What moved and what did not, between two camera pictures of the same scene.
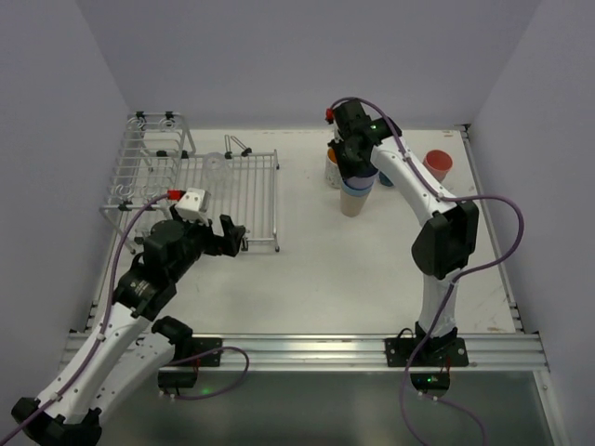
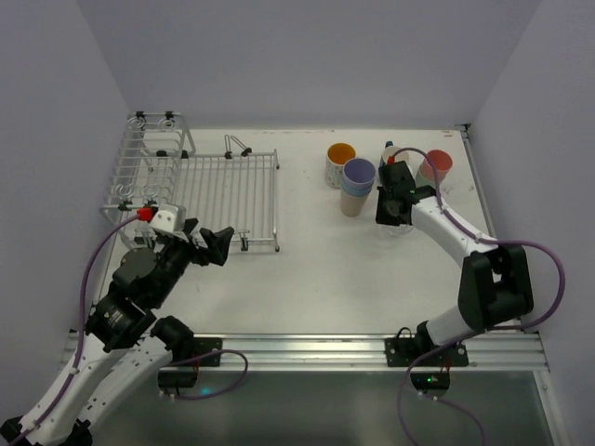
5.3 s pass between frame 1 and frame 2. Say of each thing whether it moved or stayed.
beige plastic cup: stayed
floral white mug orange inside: stayed
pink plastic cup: stayed
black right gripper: moved
